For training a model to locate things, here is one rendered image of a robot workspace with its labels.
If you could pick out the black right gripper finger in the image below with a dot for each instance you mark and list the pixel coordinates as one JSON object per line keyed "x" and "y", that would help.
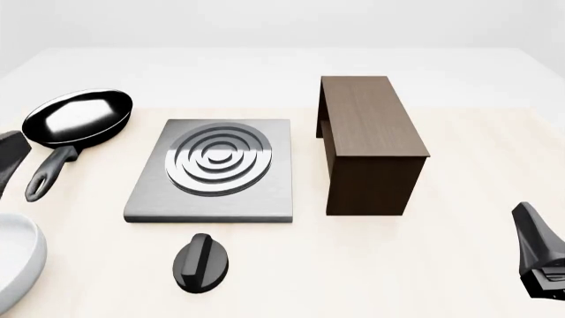
{"x": 540, "y": 238}

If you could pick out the round black stove knob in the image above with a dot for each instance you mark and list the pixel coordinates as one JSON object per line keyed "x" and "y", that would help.
{"x": 201, "y": 265}

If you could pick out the flat grey stove plate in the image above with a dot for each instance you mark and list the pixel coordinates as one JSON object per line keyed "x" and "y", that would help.
{"x": 212, "y": 195}

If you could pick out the dark brown wooden shelf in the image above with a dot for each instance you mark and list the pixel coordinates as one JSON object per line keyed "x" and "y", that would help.
{"x": 375, "y": 132}

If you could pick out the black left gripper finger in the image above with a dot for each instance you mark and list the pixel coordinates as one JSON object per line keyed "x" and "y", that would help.
{"x": 11, "y": 155}

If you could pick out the black frying pan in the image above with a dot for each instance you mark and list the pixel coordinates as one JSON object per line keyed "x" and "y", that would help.
{"x": 79, "y": 116}

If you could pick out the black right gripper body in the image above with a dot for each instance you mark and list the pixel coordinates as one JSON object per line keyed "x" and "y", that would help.
{"x": 545, "y": 283}

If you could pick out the white bowl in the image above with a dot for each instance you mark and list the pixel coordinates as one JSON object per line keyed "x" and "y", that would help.
{"x": 26, "y": 261}

